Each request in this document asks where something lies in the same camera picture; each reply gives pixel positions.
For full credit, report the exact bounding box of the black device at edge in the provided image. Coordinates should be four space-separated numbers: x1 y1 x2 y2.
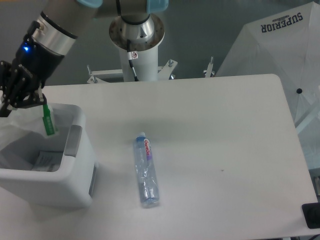
301 202 320 229

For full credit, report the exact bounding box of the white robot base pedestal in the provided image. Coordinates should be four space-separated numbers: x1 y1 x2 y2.
118 47 158 82

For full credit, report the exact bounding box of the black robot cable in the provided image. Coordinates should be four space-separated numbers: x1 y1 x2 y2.
126 39 140 82

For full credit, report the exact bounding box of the white plastic bag green tag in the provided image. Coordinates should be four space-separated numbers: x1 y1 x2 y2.
0 104 59 149

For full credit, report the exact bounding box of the white Superior umbrella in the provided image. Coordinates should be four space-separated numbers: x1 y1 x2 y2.
217 2 320 170

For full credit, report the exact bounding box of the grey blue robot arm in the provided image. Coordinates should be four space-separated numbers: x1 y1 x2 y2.
0 0 169 118

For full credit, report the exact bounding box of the paper sheet in bin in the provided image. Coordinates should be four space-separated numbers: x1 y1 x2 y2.
31 151 63 172

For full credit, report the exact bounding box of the white plastic trash can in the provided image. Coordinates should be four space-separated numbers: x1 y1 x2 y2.
0 103 99 208

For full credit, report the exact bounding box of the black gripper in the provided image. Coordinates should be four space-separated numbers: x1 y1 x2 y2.
0 21 65 118

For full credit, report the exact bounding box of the white metal mounting bracket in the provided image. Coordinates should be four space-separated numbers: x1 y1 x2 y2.
86 58 179 84

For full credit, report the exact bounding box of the clear plastic water bottle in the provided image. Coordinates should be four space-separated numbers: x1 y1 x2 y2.
133 132 160 208

